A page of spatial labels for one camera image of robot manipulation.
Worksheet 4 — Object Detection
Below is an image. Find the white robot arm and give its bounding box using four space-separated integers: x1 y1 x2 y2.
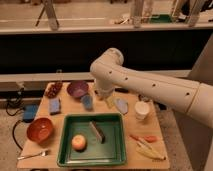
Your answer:
90 48 213 129

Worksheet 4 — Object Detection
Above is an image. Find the blue sponge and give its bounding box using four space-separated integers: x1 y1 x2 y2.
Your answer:
49 98 61 115

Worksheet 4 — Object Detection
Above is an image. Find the orange bowl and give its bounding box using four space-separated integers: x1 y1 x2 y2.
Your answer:
27 118 54 144

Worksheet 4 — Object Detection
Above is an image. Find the grey brush block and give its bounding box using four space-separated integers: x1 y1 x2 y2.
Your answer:
89 121 105 143

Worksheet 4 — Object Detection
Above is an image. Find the orange carrot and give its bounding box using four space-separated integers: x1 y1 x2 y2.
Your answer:
130 134 157 143

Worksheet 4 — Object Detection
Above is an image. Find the yellow red apple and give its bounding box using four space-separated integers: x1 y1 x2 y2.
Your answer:
71 134 87 151

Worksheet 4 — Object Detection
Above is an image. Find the blue plastic cup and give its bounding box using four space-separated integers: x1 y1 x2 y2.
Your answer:
81 95 93 110

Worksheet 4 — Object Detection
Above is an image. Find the small dark round lid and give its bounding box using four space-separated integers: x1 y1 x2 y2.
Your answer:
138 95 150 102

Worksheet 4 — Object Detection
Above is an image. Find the green object in background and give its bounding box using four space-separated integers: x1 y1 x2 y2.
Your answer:
150 14 172 23

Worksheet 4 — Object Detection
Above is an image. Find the silver fork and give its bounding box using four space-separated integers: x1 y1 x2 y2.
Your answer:
17 150 49 160

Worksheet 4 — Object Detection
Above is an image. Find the bunch of dark grapes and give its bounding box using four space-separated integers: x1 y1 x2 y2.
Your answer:
45 82 63 98

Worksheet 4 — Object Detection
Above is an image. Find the white cup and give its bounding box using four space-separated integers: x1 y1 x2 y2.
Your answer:
135 101 150 120

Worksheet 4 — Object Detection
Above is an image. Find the light blue cloth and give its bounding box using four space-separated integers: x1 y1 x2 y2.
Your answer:
114 98 128 114

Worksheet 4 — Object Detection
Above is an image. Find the blue box on floor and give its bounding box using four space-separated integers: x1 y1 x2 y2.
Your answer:
22 104 38 123

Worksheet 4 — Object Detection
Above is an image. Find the purple bowl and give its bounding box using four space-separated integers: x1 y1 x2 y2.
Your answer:
67 80 89 98

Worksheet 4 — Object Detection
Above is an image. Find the black handled knife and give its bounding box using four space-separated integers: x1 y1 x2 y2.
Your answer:
115 88 129 93

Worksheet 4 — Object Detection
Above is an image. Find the black cable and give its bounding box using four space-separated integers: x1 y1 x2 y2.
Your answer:
5 96 26 151

